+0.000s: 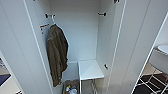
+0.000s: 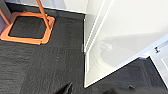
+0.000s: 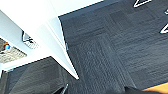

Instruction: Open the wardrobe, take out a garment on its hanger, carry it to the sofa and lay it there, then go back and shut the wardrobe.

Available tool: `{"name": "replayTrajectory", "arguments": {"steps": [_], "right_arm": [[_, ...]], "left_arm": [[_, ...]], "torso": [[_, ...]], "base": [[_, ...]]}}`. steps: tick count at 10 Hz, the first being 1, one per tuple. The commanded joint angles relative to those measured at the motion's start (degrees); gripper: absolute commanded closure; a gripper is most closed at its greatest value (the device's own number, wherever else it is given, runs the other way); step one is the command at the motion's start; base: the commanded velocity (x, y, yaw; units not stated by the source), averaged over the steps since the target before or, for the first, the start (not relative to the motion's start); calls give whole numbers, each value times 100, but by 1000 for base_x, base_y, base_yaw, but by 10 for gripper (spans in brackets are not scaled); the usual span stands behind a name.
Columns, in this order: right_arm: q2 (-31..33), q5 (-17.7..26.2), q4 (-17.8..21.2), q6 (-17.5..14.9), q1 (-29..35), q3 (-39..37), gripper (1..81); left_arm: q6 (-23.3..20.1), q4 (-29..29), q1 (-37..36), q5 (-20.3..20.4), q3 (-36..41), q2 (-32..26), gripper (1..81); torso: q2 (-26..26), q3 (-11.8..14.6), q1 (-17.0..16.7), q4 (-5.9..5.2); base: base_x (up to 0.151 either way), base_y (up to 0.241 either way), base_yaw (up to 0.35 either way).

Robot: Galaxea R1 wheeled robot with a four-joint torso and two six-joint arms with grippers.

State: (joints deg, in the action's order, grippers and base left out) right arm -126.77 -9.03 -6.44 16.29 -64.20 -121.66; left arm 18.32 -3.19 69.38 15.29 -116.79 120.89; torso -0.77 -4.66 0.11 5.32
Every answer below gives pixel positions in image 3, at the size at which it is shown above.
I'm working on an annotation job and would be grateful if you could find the blue white bottle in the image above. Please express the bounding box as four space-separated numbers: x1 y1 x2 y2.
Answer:
3 42 12 52

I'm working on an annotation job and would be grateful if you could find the grey wire basket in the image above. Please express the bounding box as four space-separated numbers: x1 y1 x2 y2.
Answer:
0 37 28 64

